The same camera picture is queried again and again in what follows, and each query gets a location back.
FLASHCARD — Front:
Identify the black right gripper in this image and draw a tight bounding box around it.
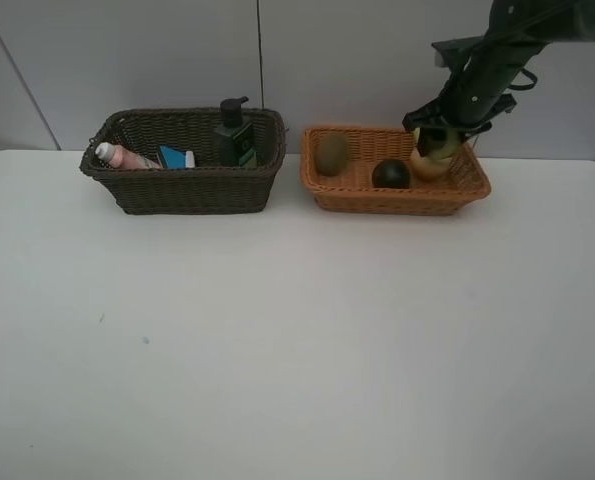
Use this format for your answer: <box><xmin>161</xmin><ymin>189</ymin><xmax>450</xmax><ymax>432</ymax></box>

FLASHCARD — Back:
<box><xmin>402</xmin><ymin>93</ymin><xmax>517</xmax><ymax>154</ymax></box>

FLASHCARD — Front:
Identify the half avocado with pit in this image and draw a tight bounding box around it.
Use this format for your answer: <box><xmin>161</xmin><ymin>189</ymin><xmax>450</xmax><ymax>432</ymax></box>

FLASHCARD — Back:
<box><xmin>414</xmin><ymin>128</ymin><xmax>465</xmax><ymax>160</ymax></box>

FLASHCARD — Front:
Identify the orange peach fruit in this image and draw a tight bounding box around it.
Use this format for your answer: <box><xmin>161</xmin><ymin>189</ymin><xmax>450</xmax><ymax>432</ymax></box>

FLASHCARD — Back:
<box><xmin>410</xmin><ymin>149</ymin><xmax>453</xmax><ymax>182</ymax></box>

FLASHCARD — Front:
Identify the dark purple mangosteen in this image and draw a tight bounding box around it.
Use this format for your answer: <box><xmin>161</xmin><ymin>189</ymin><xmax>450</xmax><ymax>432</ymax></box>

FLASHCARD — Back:
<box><xmin>371</xmin><ymin>159</ymin><xmax>411</xmax><ymax>189</ymax></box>

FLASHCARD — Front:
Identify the brown kiwi fruit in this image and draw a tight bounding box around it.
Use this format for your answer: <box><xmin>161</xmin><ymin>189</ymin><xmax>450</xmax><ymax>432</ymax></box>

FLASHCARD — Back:
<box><xmin>315</xmin><ymin>132</ymin><xmax>349</xmax><ymax>177</ymax></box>

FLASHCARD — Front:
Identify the dark green pump bottle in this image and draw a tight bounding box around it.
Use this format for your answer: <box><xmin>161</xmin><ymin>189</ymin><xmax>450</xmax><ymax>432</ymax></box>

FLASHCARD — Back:
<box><xmin>214</xmin><ymin>96</ymin><xmax>258</xmax><ymax>168</ymax></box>

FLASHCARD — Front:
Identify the white red marker pen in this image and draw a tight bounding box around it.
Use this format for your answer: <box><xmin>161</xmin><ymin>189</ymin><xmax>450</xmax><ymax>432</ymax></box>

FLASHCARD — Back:
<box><xmin>183</xmin><ymin>151</ymin><xmax>196</xmax><ymax>169</ymax></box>

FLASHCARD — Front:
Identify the black whiteboard eraser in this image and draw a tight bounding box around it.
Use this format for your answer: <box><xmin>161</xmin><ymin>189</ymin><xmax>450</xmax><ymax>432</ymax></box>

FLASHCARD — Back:
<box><xmin>158</xmin><ymin>146</ymin><xmax>186</xmax><ymax>169</ymax></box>

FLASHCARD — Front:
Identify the pink liquid bottle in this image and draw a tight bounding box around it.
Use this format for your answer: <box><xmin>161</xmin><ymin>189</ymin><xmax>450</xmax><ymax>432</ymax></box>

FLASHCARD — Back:
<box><xmin>95</xmin><ymin>142</ymin><xmax>162</xmax><ymax>170</ymax></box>

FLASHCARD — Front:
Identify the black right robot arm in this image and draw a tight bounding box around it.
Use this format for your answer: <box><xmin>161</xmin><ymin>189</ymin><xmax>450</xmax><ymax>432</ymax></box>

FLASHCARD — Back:
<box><xmin>402</xmin><ymin>1</ymin><xmax>595</xmax><ymax>160</ymax></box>

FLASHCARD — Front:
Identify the orange wicker basket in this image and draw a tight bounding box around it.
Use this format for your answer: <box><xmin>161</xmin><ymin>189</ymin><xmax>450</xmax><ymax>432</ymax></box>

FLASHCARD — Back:
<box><xmin>300</xmin><ymin>126</ymin><xmax>491</xmax><ymax>216</ymax></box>

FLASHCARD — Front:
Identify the dark brown wicker basket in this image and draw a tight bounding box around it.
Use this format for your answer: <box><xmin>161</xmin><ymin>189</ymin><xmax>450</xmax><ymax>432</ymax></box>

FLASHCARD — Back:
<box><xmin>80</xmin><ymin>107</ymin><xmax>286</xmax><ymax>215</ymax></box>

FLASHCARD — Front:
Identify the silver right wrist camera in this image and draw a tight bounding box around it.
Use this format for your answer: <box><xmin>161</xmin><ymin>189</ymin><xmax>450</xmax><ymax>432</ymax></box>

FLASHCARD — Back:
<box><xmin>431</xmin><ymin>36</ymin><xmax>483</xmax><ymax>72</ymax></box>

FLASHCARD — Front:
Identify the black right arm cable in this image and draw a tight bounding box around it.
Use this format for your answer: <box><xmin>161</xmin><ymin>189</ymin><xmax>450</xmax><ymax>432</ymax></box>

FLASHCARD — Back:
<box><xmin>456</xmin><ymin>0</ymin><xmax>583</xmax><ymax>95</ymax></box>

